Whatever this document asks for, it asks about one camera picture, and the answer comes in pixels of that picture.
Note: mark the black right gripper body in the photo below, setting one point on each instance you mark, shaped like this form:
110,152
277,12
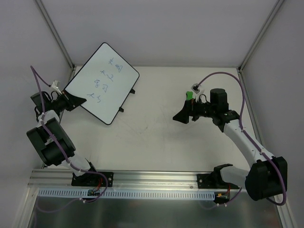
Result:
190,110

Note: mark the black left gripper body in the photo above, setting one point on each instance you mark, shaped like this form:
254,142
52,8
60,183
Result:
69,100

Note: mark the green whiteboard eraser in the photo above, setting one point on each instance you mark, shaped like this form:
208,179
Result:
189,95

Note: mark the white whiteboard black frame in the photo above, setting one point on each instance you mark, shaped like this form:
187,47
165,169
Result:
105,81

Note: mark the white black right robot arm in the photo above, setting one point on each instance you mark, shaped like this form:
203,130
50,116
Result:
267,176

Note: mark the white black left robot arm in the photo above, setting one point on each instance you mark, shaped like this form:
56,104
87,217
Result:
52,143

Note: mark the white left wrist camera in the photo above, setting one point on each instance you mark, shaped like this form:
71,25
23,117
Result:
55,86

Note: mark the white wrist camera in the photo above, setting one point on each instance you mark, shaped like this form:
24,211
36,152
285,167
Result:
197,89
55,86

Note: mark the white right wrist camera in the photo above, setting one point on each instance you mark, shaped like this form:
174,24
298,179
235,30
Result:
197,89

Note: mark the aluminium frame post left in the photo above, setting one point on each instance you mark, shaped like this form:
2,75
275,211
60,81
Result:
51,26

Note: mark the aluminium frame post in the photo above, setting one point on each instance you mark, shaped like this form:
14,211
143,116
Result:
266,25
51,26

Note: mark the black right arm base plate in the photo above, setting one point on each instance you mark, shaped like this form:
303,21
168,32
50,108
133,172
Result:
213,181

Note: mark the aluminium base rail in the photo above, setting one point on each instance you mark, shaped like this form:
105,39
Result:
132,180

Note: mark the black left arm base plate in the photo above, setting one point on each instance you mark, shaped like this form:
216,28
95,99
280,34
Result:
93,180

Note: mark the white slotted cable duct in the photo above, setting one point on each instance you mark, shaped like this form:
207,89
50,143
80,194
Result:
128,194

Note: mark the aluminium frame post right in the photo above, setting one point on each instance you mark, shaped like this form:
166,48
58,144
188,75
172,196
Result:
266,25

